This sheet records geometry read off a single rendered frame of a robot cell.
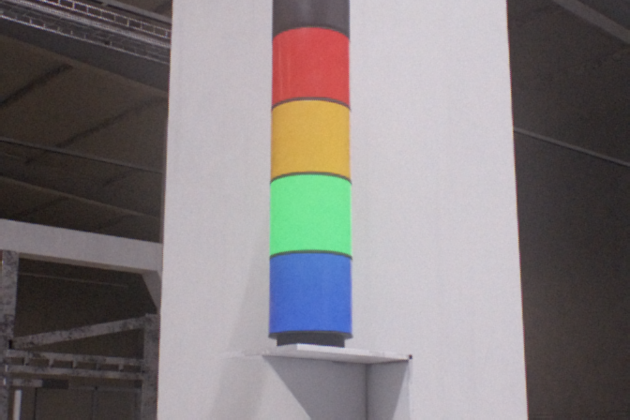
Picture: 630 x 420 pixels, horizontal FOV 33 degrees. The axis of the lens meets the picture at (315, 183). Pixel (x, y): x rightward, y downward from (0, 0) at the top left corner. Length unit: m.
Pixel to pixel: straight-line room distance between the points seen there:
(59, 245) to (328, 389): 11.47
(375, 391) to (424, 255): 0.18
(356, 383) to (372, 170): 0.21
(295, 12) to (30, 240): 11.30
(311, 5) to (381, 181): 0.19
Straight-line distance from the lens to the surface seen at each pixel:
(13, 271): 11.91
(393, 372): 0.79
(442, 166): 0.98
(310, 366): 0.77
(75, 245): 12.31
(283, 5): 0.82
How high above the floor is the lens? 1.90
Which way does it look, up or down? 15 degrees up
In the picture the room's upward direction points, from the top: straight up
